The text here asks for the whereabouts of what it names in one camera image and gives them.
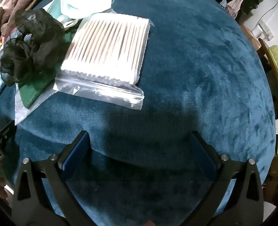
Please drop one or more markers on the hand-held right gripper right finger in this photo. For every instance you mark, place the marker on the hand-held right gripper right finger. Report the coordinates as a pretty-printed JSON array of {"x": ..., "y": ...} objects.
[{"x": 202, "y": 153}]

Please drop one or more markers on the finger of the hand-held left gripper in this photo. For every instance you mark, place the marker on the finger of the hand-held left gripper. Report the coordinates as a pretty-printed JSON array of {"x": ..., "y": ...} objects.
[{"x": 2, "y": 131}]

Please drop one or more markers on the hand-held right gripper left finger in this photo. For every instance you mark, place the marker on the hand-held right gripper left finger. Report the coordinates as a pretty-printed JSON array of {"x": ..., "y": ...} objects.
[{"x": 75, "y": 150}]

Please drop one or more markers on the clear zip bag teal seal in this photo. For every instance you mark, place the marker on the clear zip bag teal seal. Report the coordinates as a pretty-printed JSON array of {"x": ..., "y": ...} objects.
[{"x": 53, "y": 7}]

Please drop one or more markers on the green scouring pad in bag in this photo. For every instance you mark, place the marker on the green scouring pad in bag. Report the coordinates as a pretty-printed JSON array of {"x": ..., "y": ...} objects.
[{"x": 35, "y": 89}]

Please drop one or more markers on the black mesh scrunchie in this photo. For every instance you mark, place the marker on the black mesh scrunchie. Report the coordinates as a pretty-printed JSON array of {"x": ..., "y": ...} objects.
[{"x": 35, "y": 42}]

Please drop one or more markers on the wooden chair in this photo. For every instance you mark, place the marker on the wooden chair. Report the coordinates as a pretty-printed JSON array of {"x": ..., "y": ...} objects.
[{"x": 270, "y": 75}]

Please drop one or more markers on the clear bag of cotton swabs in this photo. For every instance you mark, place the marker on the clear bag of cotton swabs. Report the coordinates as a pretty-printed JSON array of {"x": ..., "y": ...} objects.
[{"x": 106, "y": 49}]

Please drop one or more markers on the white power strip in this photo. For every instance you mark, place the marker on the white power strip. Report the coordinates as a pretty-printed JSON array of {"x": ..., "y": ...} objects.
[{"x": 263, "y": 29}]

